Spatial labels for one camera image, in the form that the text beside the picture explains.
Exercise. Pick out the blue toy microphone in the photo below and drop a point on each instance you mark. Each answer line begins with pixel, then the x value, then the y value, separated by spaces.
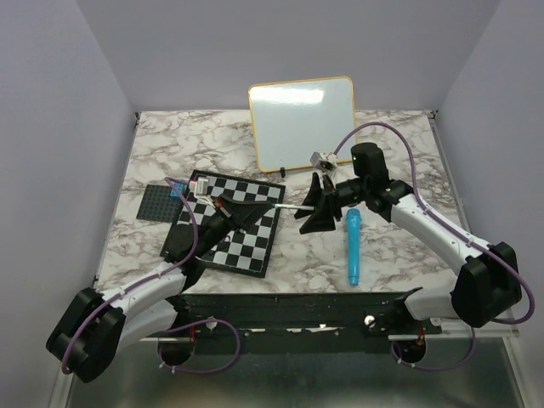
pixel 353 222

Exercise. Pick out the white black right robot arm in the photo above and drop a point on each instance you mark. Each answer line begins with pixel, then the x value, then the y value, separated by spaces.
pixel 373 186

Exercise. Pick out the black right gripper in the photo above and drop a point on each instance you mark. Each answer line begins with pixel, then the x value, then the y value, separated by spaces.
pixel 326 203

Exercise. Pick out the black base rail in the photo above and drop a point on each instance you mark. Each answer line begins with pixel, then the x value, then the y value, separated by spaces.
pixel 289 323

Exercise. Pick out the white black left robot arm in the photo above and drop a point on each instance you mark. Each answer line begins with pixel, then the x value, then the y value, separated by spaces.
pixel 96 325

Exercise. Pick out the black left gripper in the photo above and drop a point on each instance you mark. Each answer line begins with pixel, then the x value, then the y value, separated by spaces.
pixel 248 212

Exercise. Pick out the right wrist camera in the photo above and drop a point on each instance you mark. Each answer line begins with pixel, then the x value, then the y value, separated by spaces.
pixel 326 163

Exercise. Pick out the white green whiteboard marker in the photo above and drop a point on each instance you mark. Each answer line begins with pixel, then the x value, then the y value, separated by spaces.
pixel 298 207

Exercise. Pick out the yellow framed whiteboard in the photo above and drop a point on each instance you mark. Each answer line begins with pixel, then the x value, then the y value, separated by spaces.
pixel 293 120

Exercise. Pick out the blue lego brick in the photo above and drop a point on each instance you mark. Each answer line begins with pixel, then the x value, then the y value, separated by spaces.
pixel 177 189

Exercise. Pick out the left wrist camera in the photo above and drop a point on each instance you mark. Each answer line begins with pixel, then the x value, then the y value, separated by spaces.
pixel 199 186

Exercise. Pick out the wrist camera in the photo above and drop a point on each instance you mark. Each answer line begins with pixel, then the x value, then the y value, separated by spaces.
pixel 199 186
pixel 326 163

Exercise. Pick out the dark grey lego baseplate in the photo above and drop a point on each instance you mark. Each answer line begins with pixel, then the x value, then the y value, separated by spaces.
pixel 160 203

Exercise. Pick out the black white chessboard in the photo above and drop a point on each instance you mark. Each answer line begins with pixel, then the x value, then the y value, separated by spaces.
pixel 245 251

